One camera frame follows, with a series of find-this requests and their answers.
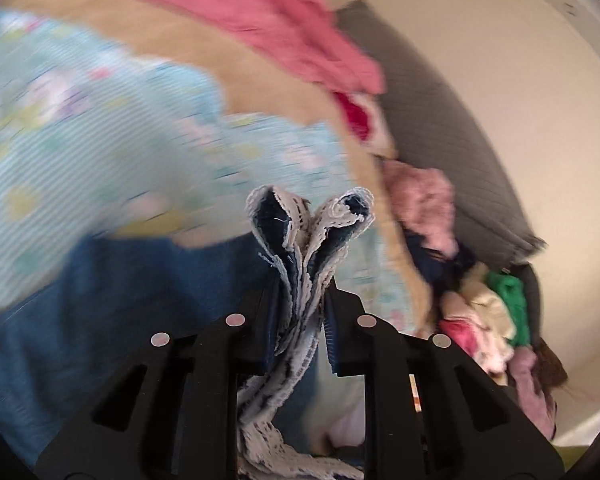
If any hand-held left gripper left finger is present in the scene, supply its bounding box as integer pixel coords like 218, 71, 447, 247
34, 272, 281, 480

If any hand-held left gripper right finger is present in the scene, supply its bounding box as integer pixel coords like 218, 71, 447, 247
322, 277, 566, 480

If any blue denim pants lace hem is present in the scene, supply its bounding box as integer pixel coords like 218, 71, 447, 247
0, 185, 376, 480

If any navy cloth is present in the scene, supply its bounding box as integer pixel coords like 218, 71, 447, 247
405, 232, 476, 291

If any bright pink cloth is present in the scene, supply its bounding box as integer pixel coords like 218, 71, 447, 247
440, 317, 511, 376

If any cream cloth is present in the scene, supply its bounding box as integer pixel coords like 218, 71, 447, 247
440, 265, 516, 356

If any green cloth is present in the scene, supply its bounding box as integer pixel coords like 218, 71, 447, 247
485, 272, 531, 348

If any pale mauve cloth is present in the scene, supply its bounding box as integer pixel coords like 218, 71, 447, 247
510, 347, 557, 438

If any brown cloth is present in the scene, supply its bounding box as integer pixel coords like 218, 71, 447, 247
535, 337, 569, 402

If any grey quilted headboard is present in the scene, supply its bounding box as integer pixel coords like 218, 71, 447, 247
335, 0, 548, 271

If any light blue cartoon printed blanket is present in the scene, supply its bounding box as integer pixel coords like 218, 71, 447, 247
0, 10, 421, 333

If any beige bedsheet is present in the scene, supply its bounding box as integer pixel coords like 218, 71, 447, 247
0, 0, 436, 336

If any yellow-green cloth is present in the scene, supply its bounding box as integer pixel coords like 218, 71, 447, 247
552, 440, 598, 468

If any pink duvet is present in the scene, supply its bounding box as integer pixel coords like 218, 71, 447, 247
20, 0, 386, 96

